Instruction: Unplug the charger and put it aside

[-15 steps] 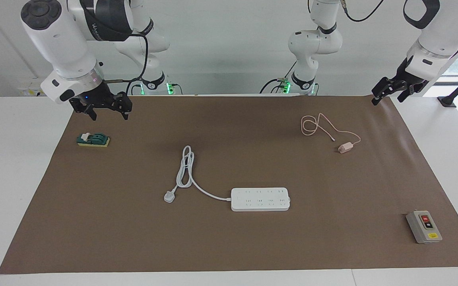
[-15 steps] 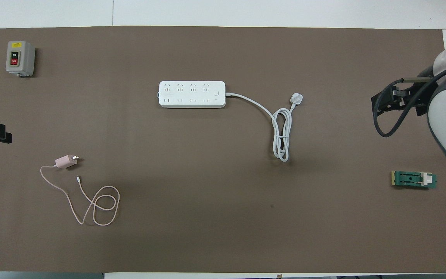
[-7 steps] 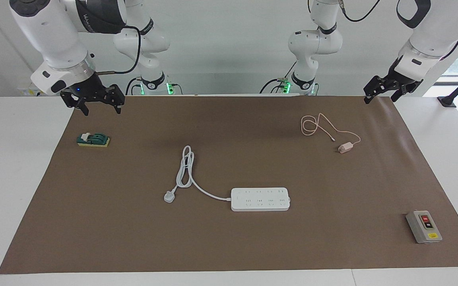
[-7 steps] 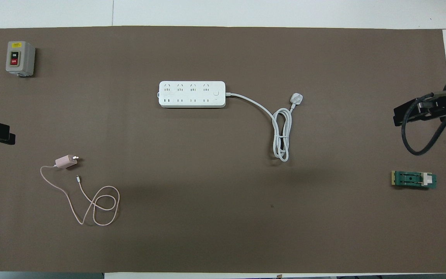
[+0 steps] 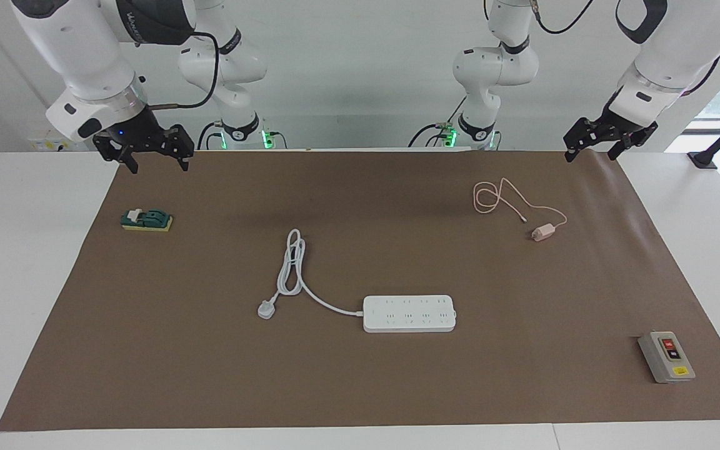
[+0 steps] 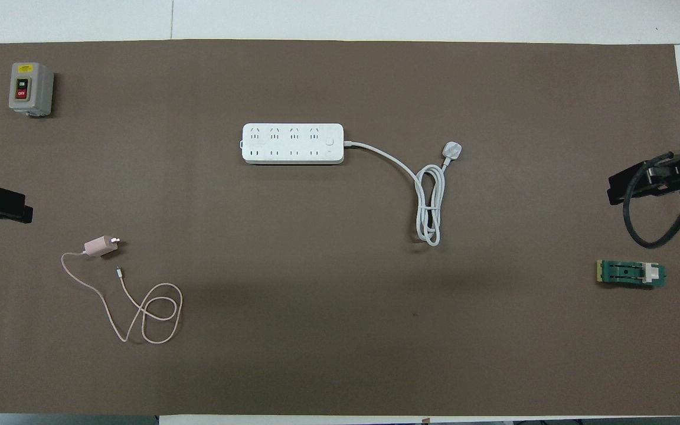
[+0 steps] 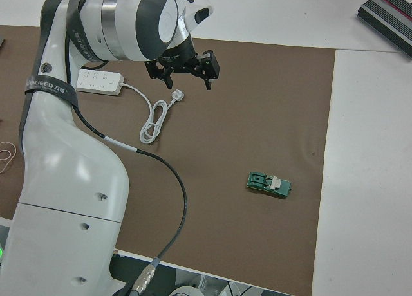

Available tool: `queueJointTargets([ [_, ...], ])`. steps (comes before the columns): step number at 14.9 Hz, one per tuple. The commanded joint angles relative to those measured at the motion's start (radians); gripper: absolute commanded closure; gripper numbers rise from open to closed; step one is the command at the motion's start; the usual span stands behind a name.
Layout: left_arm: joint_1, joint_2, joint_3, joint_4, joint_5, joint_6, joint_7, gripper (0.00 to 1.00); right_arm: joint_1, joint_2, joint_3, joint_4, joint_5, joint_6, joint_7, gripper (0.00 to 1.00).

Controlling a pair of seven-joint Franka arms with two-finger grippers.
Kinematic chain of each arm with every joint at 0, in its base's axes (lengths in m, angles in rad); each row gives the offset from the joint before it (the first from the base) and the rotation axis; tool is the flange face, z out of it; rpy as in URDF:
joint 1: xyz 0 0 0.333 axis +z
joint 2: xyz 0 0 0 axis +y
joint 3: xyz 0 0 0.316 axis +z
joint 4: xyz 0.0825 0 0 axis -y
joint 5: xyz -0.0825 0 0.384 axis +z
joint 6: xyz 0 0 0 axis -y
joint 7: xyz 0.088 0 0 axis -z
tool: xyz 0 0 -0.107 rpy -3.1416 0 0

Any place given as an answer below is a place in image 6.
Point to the brown table mat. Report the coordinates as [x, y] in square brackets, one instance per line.
[328, 330]

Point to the pink charger plug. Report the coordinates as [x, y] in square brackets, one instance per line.
[101, 246]

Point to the green knife switch yellow base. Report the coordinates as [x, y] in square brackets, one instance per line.
[629, 273]

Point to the grey on-off switch box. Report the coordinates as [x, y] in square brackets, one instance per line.
[30, 88]

